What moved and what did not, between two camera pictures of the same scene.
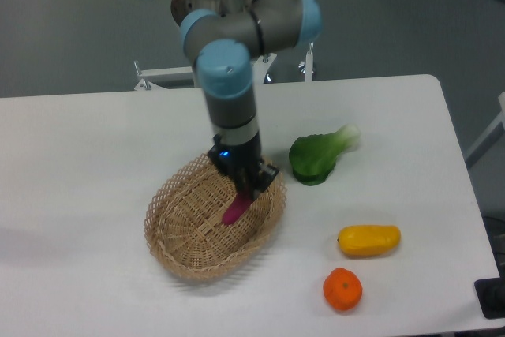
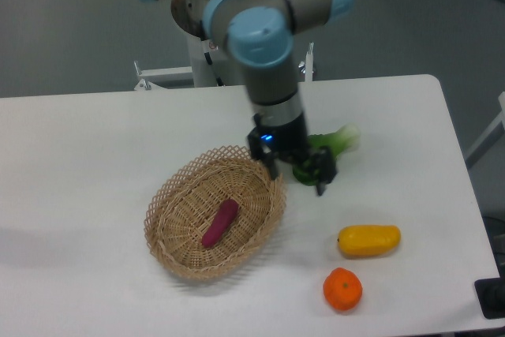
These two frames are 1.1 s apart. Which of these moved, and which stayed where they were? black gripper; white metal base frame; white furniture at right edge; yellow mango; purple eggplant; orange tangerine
Moved: purple eggplant; black gripper
Stayed: white metal base frame; orange tangerine; yellow mango; white furniture at right edge
